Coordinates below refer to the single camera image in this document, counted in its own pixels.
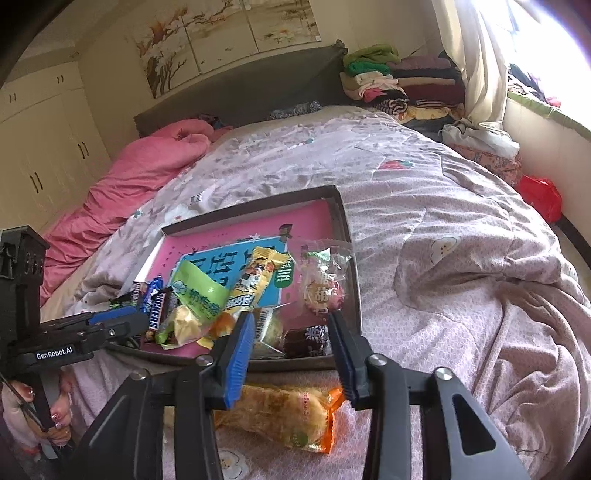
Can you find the small dark brown candy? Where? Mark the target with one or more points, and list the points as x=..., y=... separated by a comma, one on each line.
x=304, y=341

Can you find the pile of folded clothes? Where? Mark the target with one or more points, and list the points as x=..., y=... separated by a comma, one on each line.
x=406, y=83

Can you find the green windowsill cover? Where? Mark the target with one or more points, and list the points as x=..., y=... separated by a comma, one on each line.
x=554, y=115

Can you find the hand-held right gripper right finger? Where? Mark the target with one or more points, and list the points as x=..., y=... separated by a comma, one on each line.
x=345, y=364

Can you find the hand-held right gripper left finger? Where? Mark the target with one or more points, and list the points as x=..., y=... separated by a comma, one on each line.
x=235, y=360

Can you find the clothes on windowsill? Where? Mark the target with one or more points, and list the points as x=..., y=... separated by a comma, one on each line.
x=533, y=85

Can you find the cream wardrobe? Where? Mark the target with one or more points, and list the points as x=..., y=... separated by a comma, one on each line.
x=46, y=152

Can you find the cream curtain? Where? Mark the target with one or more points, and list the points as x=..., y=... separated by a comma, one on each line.
x=480, y=69

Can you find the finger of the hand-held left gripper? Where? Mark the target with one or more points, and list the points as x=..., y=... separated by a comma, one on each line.
x=115, y=316
x=120, y=331

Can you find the pink quilt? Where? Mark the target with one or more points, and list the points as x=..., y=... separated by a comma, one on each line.
x=129, y=175

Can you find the window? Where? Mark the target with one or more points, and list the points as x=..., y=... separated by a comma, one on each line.
x=554, y=46

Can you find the lilac floral blanket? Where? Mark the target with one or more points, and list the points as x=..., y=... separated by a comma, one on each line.
x=438, y=277

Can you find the red plastic bag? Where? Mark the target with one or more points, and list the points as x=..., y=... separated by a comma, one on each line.
x=538, y=198

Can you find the small beige cake packet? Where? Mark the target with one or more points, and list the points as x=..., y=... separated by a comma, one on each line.
x=268, y=330

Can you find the clear bag of sweets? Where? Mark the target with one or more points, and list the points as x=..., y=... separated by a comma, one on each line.
x=321, y=286

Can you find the person's left hand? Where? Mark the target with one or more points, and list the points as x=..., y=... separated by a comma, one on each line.
x=62, y=415

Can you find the long yellow snack packet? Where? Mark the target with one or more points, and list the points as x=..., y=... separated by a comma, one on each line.
x=258, y=277

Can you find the shallow grey cardboard tray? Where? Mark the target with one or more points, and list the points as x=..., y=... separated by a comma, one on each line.
x=342, y=221

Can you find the pink floral cloth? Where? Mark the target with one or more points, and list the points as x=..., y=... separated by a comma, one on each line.
x=494, y=168

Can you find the white cloth bundle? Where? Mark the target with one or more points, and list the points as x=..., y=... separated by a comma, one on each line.
x=480, y=138

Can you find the orange-ended snack packet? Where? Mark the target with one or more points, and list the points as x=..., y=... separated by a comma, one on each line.
x=286, y=413

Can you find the grey bed headboard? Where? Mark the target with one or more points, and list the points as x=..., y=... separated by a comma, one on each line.
x=240, y=92

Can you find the brown chocolate bar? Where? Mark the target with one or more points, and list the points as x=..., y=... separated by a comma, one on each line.
x=161, y=307

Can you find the tree painting wall panel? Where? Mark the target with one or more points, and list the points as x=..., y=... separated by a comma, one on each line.
x=284, y=23
x=166, y=55
x=221, y=37

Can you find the dark patterned pillow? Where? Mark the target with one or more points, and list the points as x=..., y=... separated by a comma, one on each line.
x=295, y=110

